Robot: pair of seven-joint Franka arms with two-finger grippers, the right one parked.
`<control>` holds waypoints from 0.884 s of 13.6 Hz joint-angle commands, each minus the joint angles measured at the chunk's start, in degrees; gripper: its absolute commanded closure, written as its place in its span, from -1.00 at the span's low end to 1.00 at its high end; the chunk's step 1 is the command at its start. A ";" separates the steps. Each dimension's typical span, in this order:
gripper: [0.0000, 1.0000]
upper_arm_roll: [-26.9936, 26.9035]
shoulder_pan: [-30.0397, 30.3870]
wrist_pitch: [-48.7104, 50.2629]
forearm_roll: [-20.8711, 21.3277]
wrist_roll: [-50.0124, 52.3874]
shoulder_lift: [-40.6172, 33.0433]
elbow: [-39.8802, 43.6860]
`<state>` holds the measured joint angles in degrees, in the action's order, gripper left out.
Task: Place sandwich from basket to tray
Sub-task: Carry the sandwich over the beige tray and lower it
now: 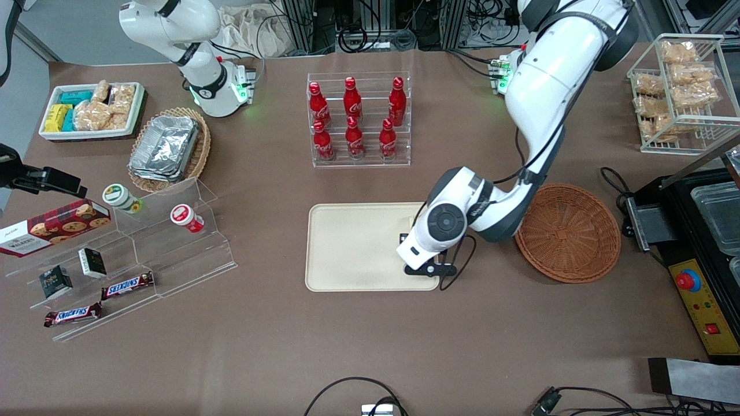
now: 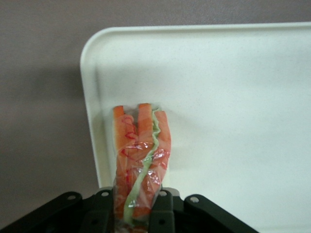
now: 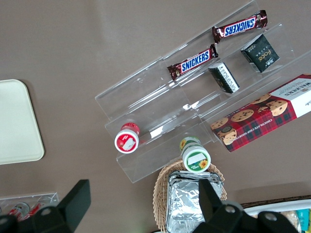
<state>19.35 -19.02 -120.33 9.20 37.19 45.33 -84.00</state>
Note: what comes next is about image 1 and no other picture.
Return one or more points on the small black box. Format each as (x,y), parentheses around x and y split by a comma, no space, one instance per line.
(56,282)
(92,263)

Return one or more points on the Snickers bar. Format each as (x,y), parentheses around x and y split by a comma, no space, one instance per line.
(72,315)
(127,285)

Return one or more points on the yellow snack packet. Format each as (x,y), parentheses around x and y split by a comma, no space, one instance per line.
(56,117)

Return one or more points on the clear plastic container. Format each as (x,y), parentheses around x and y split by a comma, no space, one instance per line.
(720,216)

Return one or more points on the oval light wicker basket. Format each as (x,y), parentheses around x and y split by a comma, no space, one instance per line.
(199,156)

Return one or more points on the silver connector block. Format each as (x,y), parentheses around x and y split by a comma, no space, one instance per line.
(377,410)

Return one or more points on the white rectangular snack bin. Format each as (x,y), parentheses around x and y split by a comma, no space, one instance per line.
(52,134)

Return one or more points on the red-lidded yogurt cup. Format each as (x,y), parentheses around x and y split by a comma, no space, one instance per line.
(186,218)

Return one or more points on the teal snack packet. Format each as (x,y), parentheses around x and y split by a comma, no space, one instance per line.
(69,121)
(76,97)

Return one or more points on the grey and black mat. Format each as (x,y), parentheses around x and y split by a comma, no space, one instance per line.
(699,378)

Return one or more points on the red Coca-Cola bottle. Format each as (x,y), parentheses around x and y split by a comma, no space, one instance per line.
(397,103)
(322,143)
(354,140)
(387,142)
(317,107)
(352,101)

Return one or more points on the red Walkers cookie box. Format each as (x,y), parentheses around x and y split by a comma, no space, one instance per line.
(52,228)

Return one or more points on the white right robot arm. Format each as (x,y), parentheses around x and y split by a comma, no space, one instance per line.
(202,69)

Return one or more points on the round brown wicker basket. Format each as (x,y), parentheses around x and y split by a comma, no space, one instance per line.
(569,231)

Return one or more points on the clear bag of crackers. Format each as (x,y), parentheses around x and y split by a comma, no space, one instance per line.
(101,91)
(119,120)
(122,97)
(91,115)

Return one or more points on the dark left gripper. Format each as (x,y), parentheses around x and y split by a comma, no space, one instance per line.
(403,237)

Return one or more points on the beige plastic tray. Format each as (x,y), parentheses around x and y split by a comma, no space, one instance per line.
(352,246)

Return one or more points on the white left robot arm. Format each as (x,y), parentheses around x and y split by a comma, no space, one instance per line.
(549,86)

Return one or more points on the clear acrylic bottle rack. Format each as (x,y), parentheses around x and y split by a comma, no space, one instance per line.
(370,162)

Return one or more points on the beige cloth bag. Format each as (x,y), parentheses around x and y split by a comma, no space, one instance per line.
(254,32)

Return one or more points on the black machine with yellow panel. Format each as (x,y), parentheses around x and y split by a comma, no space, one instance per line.
(702,312)

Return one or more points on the stack of foil containers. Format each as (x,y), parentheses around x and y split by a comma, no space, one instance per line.
(165,147)

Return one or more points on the green-lidded yogurt cup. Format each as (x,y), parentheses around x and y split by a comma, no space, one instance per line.
(121,197)

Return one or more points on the red emergency stop button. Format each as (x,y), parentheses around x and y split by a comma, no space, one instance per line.
(688,281)

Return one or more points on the clear acrylic stepped stand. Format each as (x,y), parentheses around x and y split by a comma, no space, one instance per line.
(191,260)
(124,309)

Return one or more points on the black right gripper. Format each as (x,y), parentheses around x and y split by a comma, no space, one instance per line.
(13,173)

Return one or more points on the clear bag of fried snacks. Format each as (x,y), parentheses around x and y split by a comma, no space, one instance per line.
(691,74)
(679,52)
(658,128)
(648,84)
(694,96)
(652,107)

